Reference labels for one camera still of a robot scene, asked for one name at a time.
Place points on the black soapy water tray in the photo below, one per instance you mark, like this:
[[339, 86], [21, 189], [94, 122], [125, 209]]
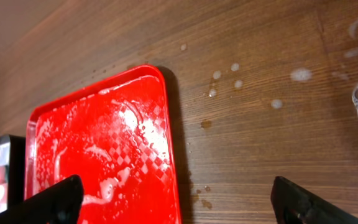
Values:
[[12, 171]]

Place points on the red plastic tray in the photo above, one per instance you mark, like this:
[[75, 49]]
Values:
[[115, 135]]

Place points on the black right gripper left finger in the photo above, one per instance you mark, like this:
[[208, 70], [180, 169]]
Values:
[[60, 203]]

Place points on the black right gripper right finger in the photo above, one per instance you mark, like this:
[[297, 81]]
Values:
[[294, 204]]

